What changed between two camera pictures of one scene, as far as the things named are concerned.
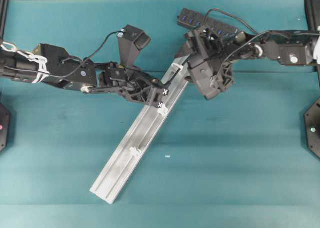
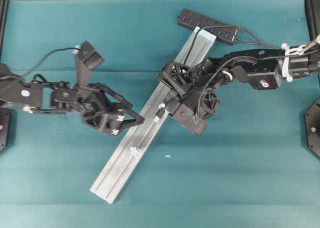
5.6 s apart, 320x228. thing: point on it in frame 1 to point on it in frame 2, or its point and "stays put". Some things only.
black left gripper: (138, 87) to (87, 100)
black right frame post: (312, 3) stays put
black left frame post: (4, 4) stays put
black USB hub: (192, 19) stays put
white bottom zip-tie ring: (135, 151) stays put
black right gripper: (211, 62) to (183, 83)
